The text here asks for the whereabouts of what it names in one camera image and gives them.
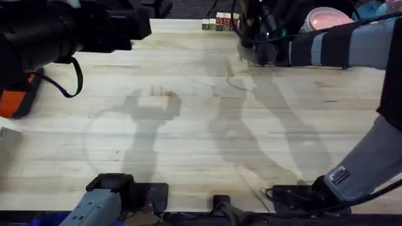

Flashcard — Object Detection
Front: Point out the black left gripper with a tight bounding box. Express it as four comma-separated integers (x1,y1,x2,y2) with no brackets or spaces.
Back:
77,0,153,53

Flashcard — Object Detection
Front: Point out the pink plate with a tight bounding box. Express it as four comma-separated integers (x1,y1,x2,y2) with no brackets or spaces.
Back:
309,11,355,32

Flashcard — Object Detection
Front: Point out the stack of wooden toy blocks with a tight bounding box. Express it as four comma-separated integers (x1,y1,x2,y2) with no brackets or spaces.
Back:
201,12,241,32

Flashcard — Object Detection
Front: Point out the orange and black tool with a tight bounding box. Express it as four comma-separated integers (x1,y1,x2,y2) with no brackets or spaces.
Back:
0,69,44,119

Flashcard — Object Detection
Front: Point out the grey flat box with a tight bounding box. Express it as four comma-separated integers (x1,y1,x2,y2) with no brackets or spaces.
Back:
0,126,21,166

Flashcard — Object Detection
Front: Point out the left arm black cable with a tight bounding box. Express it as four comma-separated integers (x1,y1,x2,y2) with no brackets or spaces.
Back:
36,55,84,99

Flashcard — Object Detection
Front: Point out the black centre mount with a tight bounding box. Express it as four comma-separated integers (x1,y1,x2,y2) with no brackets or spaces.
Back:
212,194,252,226

